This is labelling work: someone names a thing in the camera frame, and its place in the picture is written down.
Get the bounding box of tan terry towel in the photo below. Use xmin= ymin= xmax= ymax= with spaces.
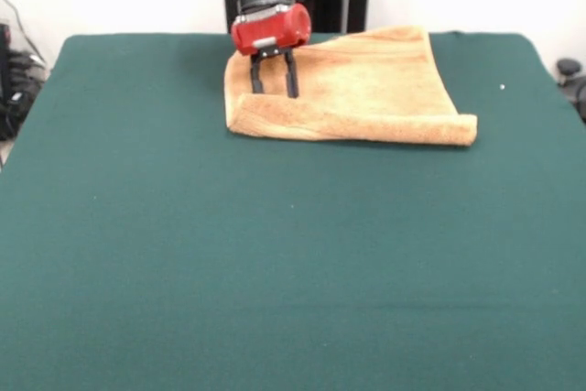
xmin=223 ymin=25 xmax=480 ymax=148

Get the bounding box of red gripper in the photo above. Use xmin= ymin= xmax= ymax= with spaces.
xmin=230 ymin=2 xmax=313 ymax=100

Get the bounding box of dark grey stand base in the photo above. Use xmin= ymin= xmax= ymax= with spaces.
xmin=555 ymin=57 xmax=586 ymax=125
xmin=0 ymin=22 xmax=49 ymax=143

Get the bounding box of dark green table cloth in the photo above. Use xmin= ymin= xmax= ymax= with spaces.
xmin=0 ymin=32 xmax=586 ymax=391

